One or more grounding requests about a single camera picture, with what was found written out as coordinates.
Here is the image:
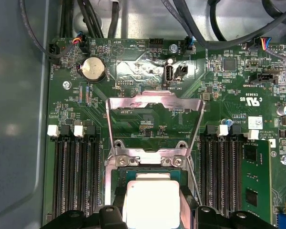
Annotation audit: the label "coloured wire bundle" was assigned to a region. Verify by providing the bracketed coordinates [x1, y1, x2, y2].
[259, 37, 286, 59]
[71, 31, 88, 54]

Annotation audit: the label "thin grey cable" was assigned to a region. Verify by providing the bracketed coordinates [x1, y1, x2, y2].
[18, 0, 83, 60]

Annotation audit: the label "RAM slot white clips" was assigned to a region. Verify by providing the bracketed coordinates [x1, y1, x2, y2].
[247, 129, 260, 141]
[73, 124, 88, 213]
[47, 124, 64, 219]
[211, 124, 230, 208]

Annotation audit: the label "white barcode sticker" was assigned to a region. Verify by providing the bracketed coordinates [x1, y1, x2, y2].
[248, 116, 263, 130]

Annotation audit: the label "black and silver PC case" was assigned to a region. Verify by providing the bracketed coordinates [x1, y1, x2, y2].
[0, 0, 286, 229]

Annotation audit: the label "silver topped CPU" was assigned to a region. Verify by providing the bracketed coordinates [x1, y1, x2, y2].
[122, 167, 182, 229]

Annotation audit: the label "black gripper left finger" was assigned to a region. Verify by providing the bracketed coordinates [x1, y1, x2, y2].
[39, 185, 129, 229]

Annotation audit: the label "silver coin battery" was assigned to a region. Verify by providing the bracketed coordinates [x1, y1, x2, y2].
[82, 56, 106, 83]

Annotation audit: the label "metal socket cover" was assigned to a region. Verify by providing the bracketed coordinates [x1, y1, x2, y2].
[105, 90, 206, 166]

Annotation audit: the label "green motherboard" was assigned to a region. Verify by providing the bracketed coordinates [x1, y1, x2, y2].
[41, 35, 286, 229]

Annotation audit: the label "thin metal locking lever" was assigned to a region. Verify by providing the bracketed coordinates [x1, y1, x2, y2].
[186, 152, 204, 206]

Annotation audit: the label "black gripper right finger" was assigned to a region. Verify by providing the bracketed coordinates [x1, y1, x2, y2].
[181, 185, 279, 229]

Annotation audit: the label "black cable bundle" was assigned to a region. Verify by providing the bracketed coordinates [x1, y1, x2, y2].
[59, 0, 104, 39]

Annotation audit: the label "thick grey cable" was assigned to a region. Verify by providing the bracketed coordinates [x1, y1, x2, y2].
[197, 4, 286, 51]

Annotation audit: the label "green RAM stick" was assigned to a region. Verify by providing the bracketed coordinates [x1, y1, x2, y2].
[242, 139, 272, 218]

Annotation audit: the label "blue board connector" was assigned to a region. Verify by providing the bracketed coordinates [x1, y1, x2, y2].
[277, 201, 286, 229]

